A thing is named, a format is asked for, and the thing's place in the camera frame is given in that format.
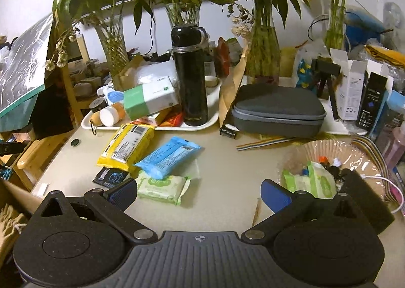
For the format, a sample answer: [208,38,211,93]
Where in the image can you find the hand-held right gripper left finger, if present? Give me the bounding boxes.
[32,179,159,244]

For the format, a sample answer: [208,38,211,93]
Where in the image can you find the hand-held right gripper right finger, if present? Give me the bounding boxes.
[240,179,368,242]

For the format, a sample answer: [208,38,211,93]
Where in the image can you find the green wipes packet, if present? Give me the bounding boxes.
[282,169,309,194]
[307,161,336,199]
[137,170,192,206]

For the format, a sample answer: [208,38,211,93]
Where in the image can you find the yellow wipes packet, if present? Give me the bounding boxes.
[96,123,155,172]

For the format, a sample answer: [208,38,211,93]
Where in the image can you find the blue wipes packet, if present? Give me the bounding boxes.
[134,137,202,180]

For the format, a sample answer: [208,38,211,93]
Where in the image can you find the clear plastic dish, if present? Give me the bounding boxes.
[281,140,405,216]

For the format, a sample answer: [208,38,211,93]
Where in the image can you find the brown cardboard box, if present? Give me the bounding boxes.
[0,179,42,263]

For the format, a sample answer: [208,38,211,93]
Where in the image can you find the beige work gloves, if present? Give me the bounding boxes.
[0,204,27,244]

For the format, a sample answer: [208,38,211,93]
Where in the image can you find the small black sachet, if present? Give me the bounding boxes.
[93,167,130,188]

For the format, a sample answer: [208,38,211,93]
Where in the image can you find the dry bamboo leaf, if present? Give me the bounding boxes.
[251,198,261,227]

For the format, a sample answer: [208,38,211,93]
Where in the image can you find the white cap orange bottle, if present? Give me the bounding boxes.
[99,102,127,127]

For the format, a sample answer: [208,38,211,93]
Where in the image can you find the tan pouch with carabiner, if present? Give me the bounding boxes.
[89,111,103,135]

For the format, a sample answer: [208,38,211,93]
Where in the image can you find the grey zip case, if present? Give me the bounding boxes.
[231,84,327,138]

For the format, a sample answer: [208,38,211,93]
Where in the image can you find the red snack packets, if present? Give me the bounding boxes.
[158,112,184,127]

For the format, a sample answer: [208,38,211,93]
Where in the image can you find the black sponge block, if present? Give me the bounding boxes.
[340,169,396,235]

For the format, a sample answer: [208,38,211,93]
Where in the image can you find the black round tin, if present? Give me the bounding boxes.
[89,97,108,111]

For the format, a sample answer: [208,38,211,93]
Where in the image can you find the white bottle blue label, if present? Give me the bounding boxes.
[96,84,125,106]

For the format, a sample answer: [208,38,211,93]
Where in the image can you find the green and white tissue pack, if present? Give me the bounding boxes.
[123,76,179,121]

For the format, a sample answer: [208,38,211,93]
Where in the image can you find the flat brown paper bag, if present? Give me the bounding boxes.
[219,39,250,133]

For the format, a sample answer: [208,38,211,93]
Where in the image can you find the wooden chair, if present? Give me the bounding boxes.
[16,19,92,192]

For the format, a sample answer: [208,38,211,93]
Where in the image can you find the crumpled brown paper bag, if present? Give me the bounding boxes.
[112,55,146,90]

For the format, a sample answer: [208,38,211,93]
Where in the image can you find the white plastic package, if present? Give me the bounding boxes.
[133,62,178,86]

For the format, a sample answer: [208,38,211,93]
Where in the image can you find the blue and yellow patterned bag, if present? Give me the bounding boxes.
[296,49,320,90]

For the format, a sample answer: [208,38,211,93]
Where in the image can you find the black thermos bottle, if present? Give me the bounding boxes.
[171,24,209,127]

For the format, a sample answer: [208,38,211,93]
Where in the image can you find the white carton box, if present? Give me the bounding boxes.
[330,48,368,121]

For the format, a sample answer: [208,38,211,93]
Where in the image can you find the pink bottle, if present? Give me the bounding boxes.
[381,126,405,170]

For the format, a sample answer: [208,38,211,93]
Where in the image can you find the black carton box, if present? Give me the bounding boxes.
[356,72,388,132]

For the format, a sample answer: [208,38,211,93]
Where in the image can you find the small black tripod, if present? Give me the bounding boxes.
[312,58,340,121]

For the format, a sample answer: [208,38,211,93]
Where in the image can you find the red snack bag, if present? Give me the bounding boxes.
[217,37,231,76]

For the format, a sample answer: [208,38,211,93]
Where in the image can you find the blue box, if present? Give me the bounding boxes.
[369,90,405,143]

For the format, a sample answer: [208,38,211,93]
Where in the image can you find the plastic wrapped framed picture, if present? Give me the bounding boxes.
[0,14,75,140]

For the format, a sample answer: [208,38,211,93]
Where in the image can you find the yellow cloth bag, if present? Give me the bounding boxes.
[365,44,405,68]

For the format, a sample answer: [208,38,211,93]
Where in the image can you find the white cable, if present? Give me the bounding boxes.
[362,176,401,214]

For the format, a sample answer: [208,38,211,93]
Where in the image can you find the black cable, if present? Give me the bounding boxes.
[308,14,330,45]

